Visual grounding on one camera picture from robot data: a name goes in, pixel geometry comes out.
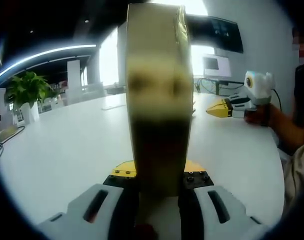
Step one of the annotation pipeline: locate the person's right hand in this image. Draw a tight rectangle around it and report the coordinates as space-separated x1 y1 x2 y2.
243 103 276 127

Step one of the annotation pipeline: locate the black laptop stand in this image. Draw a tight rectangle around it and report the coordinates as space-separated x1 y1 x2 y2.
195 77 245 96

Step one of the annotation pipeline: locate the black table cable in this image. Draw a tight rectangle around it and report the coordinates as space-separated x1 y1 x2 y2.
0 126 26 156

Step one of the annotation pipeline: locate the white table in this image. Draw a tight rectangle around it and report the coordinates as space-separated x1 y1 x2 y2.
0 91 285 226

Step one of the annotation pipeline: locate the white plant pot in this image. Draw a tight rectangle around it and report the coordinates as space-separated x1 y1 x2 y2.
19 102 40 125

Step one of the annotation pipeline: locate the small wooden box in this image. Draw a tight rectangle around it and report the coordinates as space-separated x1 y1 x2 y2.
0 125 19 142

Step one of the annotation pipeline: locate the long curved ceiling light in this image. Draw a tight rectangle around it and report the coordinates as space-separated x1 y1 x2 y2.
0 44 97 85

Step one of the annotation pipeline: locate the person's left hand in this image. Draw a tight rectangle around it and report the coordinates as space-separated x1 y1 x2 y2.
135 222 159 240

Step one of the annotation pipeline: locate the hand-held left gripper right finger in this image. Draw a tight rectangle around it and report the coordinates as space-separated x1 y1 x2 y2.
178 160 270 240

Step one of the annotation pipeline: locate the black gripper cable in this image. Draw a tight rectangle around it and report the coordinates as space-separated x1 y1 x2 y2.
271 88 282 113

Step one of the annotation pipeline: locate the black wall monitor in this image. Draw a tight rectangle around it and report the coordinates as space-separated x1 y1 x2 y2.
186 13 244 54

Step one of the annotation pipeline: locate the gold mask box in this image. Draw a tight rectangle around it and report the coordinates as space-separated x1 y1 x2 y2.
125 2 194 198

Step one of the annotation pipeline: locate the green potted plant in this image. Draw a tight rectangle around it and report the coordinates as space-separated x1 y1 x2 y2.
5 71 55 111

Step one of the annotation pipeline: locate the white pillar board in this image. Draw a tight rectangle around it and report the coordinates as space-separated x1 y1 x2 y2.
67 59 82 105

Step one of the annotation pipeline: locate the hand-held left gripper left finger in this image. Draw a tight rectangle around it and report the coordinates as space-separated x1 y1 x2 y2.
36 159 140 240

